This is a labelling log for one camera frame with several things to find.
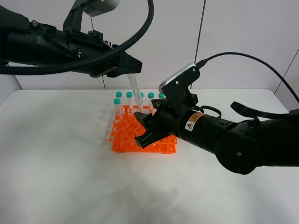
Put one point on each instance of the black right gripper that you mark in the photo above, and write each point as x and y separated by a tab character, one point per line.
168	120

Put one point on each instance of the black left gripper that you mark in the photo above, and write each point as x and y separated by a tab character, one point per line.
95	60

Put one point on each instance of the clear graduated test tube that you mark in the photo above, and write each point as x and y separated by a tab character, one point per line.
136	91

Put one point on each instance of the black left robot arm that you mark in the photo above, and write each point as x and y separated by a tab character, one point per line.
32	43

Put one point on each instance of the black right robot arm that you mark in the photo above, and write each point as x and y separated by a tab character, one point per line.
262	139

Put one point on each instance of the orange test tube rack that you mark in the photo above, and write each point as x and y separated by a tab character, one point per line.
126	128

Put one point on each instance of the clear tube front left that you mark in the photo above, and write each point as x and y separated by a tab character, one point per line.
119	108

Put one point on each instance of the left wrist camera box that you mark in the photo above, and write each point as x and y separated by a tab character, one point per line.
90	7

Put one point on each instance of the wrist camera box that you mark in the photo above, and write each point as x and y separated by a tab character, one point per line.
175	88
90	7

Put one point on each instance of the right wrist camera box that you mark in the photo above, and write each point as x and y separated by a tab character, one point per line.
175	88

